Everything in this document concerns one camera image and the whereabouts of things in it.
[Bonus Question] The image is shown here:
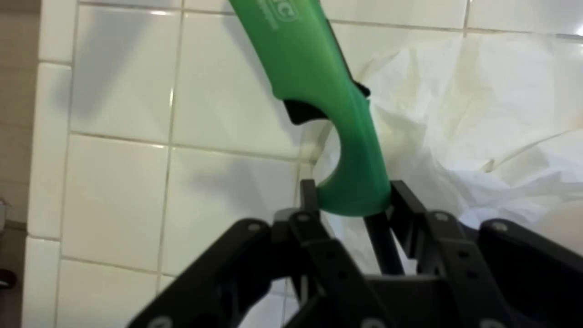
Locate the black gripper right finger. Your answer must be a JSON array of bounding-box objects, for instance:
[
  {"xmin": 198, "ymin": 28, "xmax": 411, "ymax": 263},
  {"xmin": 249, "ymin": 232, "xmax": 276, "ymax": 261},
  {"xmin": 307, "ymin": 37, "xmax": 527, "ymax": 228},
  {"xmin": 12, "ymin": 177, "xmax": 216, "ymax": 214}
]
[{"xmin": 389, "ymin": 179, "xmax": 583, "ymax": 328}]

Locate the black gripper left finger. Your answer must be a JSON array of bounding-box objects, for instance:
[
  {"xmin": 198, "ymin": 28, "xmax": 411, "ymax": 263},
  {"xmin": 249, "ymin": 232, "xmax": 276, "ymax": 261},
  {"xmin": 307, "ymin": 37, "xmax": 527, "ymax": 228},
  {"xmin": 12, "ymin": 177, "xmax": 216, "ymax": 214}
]
[{"xmin": 130, "ymin": 179, "xmax": 367, "ymax": 328}]

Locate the white crumpled cloth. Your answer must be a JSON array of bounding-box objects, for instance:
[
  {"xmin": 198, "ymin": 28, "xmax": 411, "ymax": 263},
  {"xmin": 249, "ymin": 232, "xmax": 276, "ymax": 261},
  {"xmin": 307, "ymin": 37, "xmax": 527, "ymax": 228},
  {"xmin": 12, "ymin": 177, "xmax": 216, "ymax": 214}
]
[{"xmin": 300, "ymin": 32, "xmax": 583, "ymax": 261}]

